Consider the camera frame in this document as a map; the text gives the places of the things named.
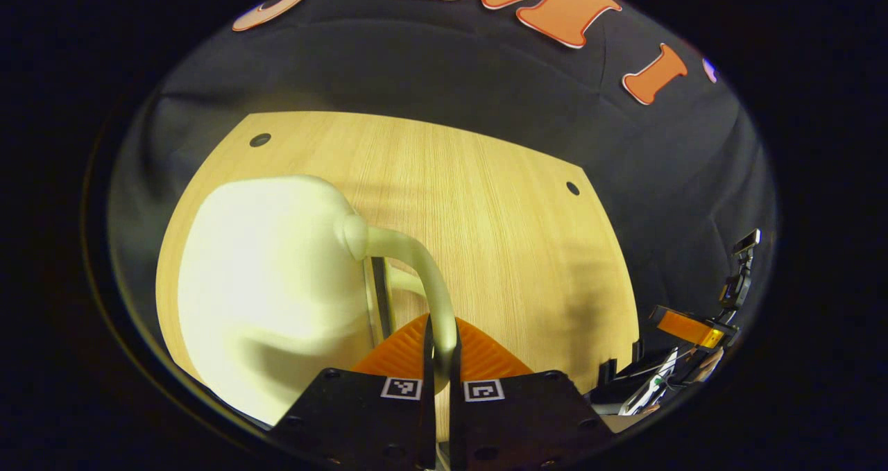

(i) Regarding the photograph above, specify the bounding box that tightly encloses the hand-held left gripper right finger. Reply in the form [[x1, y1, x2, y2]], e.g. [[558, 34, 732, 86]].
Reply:
[[447, 316, 615, 471]]

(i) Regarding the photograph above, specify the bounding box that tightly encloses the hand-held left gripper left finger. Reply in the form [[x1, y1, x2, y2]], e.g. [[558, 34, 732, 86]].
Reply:
[[269, 313, 436, 471]]

